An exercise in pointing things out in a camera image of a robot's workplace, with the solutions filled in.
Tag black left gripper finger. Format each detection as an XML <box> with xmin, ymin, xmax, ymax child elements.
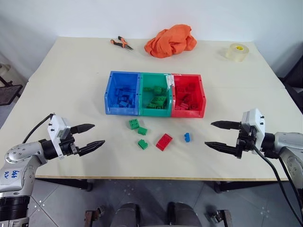
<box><xmin>70</xmin><ymin>123</ymin><xmax>96</xmax><ymax>136</ymax></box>
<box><xmin>78</xmin><ymin>140</ymin><xmax>106</xmax><ymax>157</ymax></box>

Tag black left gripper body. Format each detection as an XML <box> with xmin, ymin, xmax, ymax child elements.
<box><xmin>58</xmin><ymin>132</ymin><xmax>80</xmax><ymax>157</ymax></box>

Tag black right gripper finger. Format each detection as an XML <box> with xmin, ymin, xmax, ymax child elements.
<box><xmin>204</xmin><ymin>141</ymin><xmax>238</xmax><ymax>155</ymax></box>
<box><xmin>210</xmin><ymin>120</ymin><xmax>241</xmax><ymax>131</ymax></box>

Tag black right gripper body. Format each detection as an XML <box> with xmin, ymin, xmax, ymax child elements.
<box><xmin>235</xmin><ymin>122</ymin><xmax>258</xmax><ymax>159</ymax></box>

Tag large green toy brick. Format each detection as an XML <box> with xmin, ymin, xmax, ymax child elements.
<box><xmin>127</xmin><ymin>118</ymin><xmax>141</xmax><ymax>131</ymax></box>

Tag large red toy brick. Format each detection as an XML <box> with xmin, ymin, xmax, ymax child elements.
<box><xmin>155</xmin><ymin>133</ymin><xmax>173</xmax><ymax>151</ymax></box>

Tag red plastic bin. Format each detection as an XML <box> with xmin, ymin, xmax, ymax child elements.
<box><xmin>170</xmin><ymin>73</ymin><xmax>207</xmax><ymax>119</ymax></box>

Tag blue plastic bin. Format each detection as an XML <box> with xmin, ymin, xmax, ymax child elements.
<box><xmin>104</xmin><ymin>70</ymin><xmax>142</xmax><ymax>116</ymax></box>

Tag wide green toy brick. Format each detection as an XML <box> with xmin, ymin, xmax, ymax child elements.
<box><xmin>151</xmin><ymin>96</ymin><xmax>167</xmax><ymax>106</ymax></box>

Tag clear tape roll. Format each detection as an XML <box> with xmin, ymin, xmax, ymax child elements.
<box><xmin>224</xmin><ymin>43</ymin><xmax>250</xmax><ymax>63</ymax></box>

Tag dark chair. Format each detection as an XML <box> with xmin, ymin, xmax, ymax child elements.
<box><xmin>278</xmin><ymin>55</ymin><xmax>303</xmax><ymax>101</ymax></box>

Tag dark rounded shape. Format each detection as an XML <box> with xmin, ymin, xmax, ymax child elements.
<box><xmin>166</xmin><ymin>201</ymin><xmax>202</xmax><ymax>227</ymax></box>
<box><xmin>115</xmin><ymin>202</ymin><xmax>141</xmax><ymax>227</ymax></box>

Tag dark metal stand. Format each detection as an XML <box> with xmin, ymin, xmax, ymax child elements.
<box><xmin>0</xmin><ymin>63</ymin><xmax>24</xmax><ymax>107</ymax></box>

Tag green plastic bin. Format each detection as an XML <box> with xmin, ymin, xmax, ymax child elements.
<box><xmin>138</xmin><ymin>72</ymin><xmax>175</xmax><ymax>117</ymax></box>

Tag crumpled orange cloth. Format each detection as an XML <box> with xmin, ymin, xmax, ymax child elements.
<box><xmin>144</xmin><ymin>24</ymin><xmax>198</xmax><ymax>58</ymax></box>

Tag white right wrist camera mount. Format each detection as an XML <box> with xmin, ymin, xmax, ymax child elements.
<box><xmin>241</xmin><ymin>108</ymin><xmax>266</xmax><ymax>155</ymax></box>

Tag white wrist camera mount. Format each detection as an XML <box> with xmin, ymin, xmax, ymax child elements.
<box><xmin>45</xmin><ymin>114</ymin><xmax>72</xmax><ymax>159</ymax></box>
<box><xmin>241</xmin><ymin>108</ymin><xmax>266</xmax><ymax>155</ymax></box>

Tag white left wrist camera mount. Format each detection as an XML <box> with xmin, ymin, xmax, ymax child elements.
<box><xmin>45</xmin><ymin>114</ymin><xmax>72</xmax><ymax>159</ymax></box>

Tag black table frame bar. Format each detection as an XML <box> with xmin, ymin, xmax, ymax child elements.
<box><xmin>214</xmin><ymin>181</ymin><xmax>289</xmax><ymax>194</ymax></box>
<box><xmin>35</xmin><ymin>178</ymin><xmax>93</xmax><ymax>192</ymax></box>

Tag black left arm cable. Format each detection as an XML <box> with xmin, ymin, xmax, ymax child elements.
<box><xmin>22</xmin><ymin>113</ymin><xmax>54</xmax><ymax>144</ymax></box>

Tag rusty caster bracket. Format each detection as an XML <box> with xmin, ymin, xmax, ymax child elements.
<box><xmin>84</xmin><ymin>205</ymin><xmax>106</xmax><ymax>227</ymax></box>
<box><xmin>206</xmin><ymin>209</ymin><xmax>232</xmax><ymax>227</ymax></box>

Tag orange-handled pliers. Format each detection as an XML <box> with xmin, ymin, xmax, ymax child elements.
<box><xmin>109</xmin><ymin>35</ymin><xmax>134</xmax><ymax>51</ymax></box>

